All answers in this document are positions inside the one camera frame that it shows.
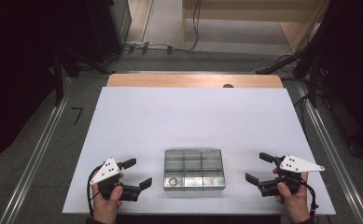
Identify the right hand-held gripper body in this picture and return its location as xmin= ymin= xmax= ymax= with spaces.
xmin=258 ymin=154 xmax=326 ymax=198

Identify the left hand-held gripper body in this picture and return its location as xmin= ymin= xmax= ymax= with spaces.
xmin=90 ymin=157 xmax=142 ymax=203

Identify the clear grey compartment box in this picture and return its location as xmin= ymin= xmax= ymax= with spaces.
xmin=163 ymin=148 xmax=227 ymax=191

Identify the person's left hand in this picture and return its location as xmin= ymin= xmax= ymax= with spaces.
xmin=91 ymin=172 xmax=125 ymax=224

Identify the person's right hand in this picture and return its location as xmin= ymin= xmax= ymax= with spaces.
xmin=272 ymin=167 xmax=311 ymax=224

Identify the black metal stand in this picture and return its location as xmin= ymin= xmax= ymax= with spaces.
xmin=256 ymin=36 xmax=328 ymax=110
xmin=51 ymin=46 xmax=117 ymax=107

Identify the wooden table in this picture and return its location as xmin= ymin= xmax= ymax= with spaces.
xmin=106 ymin=73 xmax=284 ymax=89

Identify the power strip with plugs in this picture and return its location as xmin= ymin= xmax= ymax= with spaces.
xmin=124 ymin=41 xmax=175 ymax=56

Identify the black cabinet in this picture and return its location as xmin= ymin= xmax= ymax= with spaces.
xmin=84 ymin=0 xmax=133 ymax=63

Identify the light wooden shelf unit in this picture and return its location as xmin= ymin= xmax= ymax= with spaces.
xmin=181 ymin=0 xmax=330 ymax=56

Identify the left hand-held gripper cable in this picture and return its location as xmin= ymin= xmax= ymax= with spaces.
xmin=86 ymin=163 xmax=105 ymax=218

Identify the hand-held gripper cable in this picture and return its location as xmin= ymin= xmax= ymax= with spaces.
xmin=300 ymin=179 xmax=319 ymax=219
xmin=86 ymin=163 xmax=105 ymax=218

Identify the right hand-held gripper cable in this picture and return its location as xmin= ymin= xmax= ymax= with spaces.
xmin=300 ymin=179 xmax=319 ymax=219

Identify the aluminium floor rail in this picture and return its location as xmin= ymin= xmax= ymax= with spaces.
xmin=0 ymin=77 xmax=75 ymax=224
xmin=295 ymin=79 xmax=363 ymax=224

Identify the black floor cable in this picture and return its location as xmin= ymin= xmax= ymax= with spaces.
xmin=293 ymin=92 xmax=313 ymax=139

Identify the hanging black cable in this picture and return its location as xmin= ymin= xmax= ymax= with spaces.
xmin=187 ymin=0 xmax=202 ymax=52

